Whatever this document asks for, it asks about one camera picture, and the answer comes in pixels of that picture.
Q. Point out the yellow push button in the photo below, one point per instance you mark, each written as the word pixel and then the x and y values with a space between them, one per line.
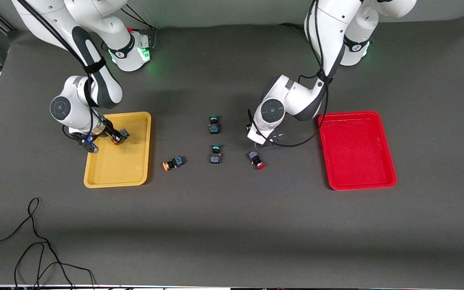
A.
pixel 173 162
pixel 122 134

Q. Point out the dark grey table cloth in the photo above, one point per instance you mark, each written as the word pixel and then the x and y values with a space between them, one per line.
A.
pixel 232 225

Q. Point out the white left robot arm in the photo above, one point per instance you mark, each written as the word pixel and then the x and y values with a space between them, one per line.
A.
pixel 328 32

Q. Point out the green push button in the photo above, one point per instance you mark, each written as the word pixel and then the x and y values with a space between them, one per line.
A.
pixel 214 125
pixel 215 155

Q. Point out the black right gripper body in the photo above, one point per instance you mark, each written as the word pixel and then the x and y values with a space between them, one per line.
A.
pixel 110 130

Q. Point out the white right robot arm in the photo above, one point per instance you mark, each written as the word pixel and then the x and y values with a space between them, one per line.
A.
pixel 95 24

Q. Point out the red plastic tray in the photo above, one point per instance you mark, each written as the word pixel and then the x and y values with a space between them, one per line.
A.
pixel 357 161

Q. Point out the yellow plastic tray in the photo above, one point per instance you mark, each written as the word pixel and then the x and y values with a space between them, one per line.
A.
pixel 123 169

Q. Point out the red push button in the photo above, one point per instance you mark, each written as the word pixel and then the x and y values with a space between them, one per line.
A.
pixel 255 158

